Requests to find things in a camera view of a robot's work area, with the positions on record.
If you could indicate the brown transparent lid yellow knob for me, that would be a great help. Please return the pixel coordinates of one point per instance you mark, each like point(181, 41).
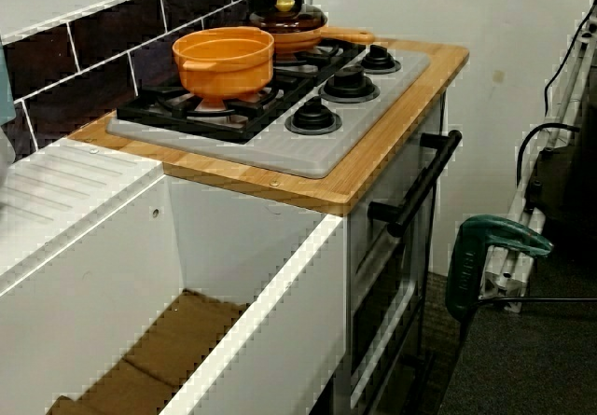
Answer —
point(289, 21)

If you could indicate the orange frying pan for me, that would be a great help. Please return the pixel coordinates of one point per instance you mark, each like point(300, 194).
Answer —
point(345, 36)

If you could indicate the black burner grate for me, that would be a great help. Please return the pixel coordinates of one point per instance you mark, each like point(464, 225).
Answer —
point(154, 119)
point(347, 51)

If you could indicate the black stove knob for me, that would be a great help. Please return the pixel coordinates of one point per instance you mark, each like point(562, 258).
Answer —
point(350, 84)
point(312, 116)
point(380, 58)

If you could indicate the orange plastic pot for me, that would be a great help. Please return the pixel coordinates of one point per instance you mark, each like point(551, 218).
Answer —
point(224, 79)

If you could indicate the grey stove top plate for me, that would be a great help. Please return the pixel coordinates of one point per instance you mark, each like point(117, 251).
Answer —
point(289, 154)

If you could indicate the wooden kitchen countertop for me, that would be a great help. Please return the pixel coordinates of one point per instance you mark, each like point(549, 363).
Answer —
point(373, 168)

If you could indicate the dark tile backsplash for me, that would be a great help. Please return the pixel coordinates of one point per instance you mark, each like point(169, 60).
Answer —
point(93, 42)

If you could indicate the toy oven front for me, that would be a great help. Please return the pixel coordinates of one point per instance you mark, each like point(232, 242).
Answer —
point(373, 247)

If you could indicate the green clamp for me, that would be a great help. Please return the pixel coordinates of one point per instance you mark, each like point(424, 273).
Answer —
point(466, 266)

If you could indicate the black device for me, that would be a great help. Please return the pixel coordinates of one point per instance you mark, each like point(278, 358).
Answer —
point(569, 191)

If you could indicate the white sink basin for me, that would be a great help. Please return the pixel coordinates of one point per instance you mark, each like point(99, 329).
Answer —
point(93, 270)

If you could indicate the aluminium frame rail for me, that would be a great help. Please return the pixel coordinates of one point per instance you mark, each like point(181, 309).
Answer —
point(506, 280)

